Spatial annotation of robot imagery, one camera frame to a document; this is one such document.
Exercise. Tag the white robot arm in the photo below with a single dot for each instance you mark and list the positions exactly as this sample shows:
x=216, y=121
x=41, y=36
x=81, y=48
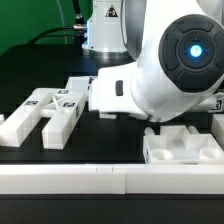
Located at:
x=178, y=52

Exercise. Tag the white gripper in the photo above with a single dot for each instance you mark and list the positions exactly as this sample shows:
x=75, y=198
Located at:
x=110, y=92

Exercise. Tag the white chair back frame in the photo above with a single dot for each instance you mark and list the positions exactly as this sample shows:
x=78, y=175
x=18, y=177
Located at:
x=63, y=108

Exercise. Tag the white part at edge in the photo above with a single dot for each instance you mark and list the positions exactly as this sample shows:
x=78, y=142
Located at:
x=217, y=128
x=1, y=119

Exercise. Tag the white part at left edge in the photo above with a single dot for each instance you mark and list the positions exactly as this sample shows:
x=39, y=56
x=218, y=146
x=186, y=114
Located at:
x=1, y=119

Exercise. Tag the white chair seat part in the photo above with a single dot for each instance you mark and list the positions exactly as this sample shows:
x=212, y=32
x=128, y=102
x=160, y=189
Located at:
x=181, y=145

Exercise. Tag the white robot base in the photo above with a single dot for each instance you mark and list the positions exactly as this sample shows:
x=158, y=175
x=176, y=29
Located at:
x=104, y=36

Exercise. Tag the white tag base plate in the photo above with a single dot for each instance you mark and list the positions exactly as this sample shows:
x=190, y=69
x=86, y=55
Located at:
x=80, y=83

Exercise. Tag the white front fence rail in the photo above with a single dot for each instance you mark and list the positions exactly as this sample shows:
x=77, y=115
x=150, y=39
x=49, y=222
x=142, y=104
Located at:
x=111, y=179

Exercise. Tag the white part at right edge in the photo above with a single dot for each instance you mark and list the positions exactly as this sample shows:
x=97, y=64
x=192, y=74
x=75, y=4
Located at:
x=217, y=128

